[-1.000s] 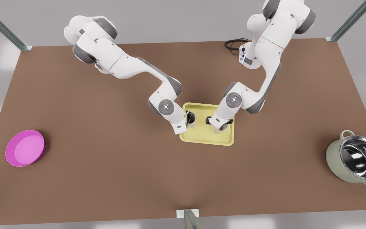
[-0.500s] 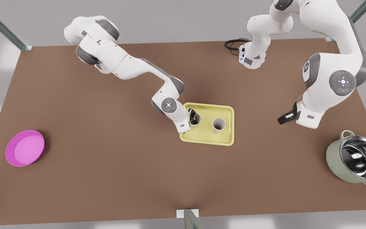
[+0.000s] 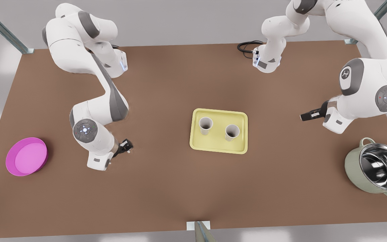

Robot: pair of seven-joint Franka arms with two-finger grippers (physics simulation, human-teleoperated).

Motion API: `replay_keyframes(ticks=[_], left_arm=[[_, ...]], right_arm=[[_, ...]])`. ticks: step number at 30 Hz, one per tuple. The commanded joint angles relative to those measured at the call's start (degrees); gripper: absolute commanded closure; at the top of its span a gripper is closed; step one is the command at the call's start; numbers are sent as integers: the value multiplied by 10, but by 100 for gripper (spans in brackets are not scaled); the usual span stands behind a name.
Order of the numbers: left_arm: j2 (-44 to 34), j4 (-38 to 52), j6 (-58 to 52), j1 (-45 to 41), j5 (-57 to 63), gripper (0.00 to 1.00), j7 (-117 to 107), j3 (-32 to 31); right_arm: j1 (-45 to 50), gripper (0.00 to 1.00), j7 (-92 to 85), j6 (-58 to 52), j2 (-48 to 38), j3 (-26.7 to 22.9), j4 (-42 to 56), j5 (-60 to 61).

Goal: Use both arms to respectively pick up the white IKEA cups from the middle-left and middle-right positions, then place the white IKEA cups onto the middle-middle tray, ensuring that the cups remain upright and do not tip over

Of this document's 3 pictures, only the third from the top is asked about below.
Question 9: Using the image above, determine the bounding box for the white IKEA cup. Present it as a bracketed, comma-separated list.
[225, 124, 241, 142]
[199, 117, 214, 136]

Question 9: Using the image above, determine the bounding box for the green steel-lined pot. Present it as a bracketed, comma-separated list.
[344, 137, 387, 200]

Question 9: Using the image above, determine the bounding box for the silver frame post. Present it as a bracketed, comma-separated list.
[186, 221, 218, 242]
[344, 0, 387, 45]
[0, 3, 35, 54]

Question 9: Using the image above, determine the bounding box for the pink round bowl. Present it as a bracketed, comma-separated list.
[5, 137, 48, 177]

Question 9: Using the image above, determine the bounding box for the yellow rectangular tray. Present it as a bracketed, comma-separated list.
[189, 108, 249, 155]

